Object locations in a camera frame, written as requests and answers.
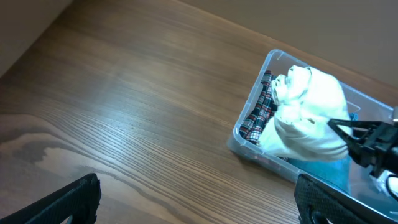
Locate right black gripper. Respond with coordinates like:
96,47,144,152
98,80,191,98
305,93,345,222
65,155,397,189
328,119,397,177

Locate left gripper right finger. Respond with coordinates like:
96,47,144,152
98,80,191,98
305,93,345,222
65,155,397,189
294,174,397,224

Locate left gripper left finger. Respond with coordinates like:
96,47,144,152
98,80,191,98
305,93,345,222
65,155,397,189
1,173,101,224

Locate blue jeans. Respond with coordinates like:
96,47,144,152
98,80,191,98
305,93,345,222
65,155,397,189
280,112,351,192

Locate white printed t-shirt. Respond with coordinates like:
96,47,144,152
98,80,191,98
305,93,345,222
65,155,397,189
372,170,398,200

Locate cream garment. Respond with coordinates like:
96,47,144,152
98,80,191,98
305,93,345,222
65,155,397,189
258,65,350,161

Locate plaid shirt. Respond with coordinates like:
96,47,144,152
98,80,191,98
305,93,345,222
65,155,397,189
239,70,277,145

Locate clear plastic storage container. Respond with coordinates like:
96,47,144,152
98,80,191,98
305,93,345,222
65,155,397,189
226,49,398,218

